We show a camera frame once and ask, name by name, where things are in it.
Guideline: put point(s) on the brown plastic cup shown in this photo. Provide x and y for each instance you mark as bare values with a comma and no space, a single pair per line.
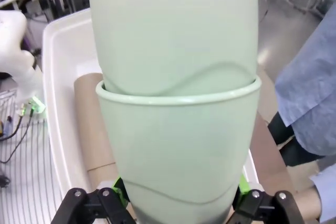
92,124
103,179

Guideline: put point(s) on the person in blue shirt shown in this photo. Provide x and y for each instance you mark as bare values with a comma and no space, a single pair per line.
309,77

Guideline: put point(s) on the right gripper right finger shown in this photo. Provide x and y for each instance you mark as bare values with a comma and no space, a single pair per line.
262,205

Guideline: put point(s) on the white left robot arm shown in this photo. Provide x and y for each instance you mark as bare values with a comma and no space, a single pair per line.
15,51

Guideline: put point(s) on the person's left forearm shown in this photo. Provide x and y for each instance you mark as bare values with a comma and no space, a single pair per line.
326,195

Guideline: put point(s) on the white plastic basket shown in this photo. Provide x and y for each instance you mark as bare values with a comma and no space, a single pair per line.
60,77

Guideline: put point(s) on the white slatted rack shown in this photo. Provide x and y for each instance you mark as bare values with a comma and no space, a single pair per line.
31,182

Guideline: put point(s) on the person's left hand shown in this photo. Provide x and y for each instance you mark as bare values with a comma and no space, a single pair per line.
307,205

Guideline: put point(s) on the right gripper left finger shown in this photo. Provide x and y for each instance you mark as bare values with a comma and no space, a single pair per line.
105,203

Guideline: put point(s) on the pale green plastic cup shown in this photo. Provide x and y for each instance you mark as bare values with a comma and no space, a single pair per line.
173,37
178,142

